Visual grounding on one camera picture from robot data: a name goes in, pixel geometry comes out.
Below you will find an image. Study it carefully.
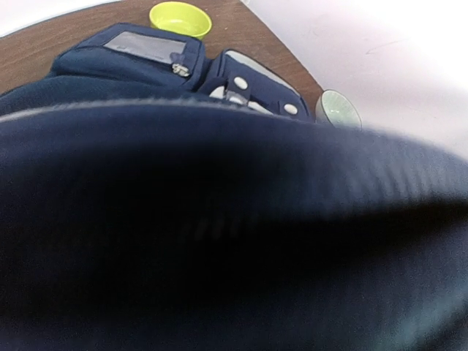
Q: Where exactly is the navy blue student backpack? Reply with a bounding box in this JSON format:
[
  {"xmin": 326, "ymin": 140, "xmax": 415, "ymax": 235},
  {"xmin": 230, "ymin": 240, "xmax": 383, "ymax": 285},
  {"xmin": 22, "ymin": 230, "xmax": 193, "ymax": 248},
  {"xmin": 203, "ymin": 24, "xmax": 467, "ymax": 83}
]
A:
[{"xmin": 1, "ymin": 23, "xmax": 467, "ymax": 350}]

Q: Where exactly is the teal patterned ceramic bowl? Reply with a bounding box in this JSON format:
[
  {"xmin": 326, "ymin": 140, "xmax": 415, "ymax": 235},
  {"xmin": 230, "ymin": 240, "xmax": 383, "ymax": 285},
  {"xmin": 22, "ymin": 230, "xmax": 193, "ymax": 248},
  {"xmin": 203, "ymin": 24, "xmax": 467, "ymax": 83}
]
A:
[{"xmin": 315, "ymin": 89, "xmax": 362, "ymax": 129}]

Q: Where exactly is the lime green bowl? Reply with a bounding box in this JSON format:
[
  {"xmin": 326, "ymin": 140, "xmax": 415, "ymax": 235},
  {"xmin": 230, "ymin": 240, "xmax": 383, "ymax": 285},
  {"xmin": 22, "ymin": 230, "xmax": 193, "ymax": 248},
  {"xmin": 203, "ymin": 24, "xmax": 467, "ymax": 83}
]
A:
[{"xmin": 148, "ymin": 1, "xmax": 213, "ymax": 39}]

